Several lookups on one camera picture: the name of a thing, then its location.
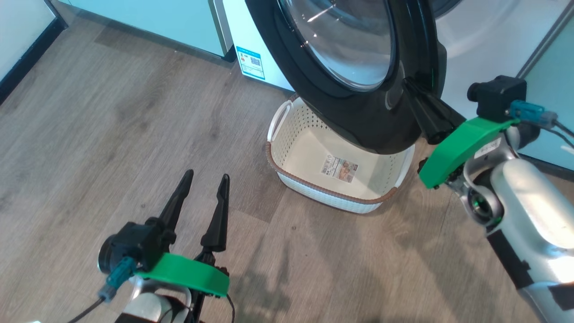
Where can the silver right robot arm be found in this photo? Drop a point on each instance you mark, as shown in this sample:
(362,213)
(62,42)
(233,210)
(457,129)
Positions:
(529,215)

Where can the white washing machine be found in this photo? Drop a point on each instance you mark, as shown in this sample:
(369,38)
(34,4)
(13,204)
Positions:
(484,40)

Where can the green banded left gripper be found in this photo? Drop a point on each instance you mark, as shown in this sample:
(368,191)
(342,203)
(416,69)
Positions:
(188,273)

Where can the blue washing machine sticker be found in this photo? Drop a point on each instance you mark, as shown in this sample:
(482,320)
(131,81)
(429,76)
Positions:
(250,62)

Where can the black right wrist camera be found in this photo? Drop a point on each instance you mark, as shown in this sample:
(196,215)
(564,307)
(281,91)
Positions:
(495,96)

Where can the black round washing machine door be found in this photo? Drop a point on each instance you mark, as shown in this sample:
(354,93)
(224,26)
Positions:
(367,116)

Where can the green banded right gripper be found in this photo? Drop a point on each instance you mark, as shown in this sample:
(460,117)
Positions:
(457,148)

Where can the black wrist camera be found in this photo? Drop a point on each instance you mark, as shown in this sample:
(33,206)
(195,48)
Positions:
(134,244)
(495,96)

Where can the white perforated laundry basket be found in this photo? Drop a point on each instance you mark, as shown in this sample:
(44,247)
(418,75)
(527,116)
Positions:
(305,152)

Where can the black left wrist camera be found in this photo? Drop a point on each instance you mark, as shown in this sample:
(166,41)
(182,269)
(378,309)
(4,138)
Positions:
(134,244)

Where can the printed basket label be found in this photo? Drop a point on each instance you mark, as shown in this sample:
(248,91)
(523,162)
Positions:
(339,169)

